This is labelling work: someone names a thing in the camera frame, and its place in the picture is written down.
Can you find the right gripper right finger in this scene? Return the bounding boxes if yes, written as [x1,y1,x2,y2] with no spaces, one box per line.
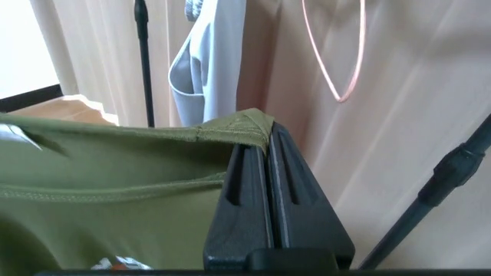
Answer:
[268,122,356,269]

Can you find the pink clothes hanger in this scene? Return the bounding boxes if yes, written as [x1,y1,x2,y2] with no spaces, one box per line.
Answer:
[301,0,367,104]

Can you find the pale grey shorts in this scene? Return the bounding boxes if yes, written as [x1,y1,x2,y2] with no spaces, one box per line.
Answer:
[168,0,247,127]

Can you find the green garment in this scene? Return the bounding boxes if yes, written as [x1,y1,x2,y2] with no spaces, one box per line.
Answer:
[0,107,275,271]

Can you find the black clothes rack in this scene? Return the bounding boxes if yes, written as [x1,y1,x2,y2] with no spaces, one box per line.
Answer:
[133,0,491,269]

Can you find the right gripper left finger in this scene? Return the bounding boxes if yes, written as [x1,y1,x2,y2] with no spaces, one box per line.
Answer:
[203,144,274,269]

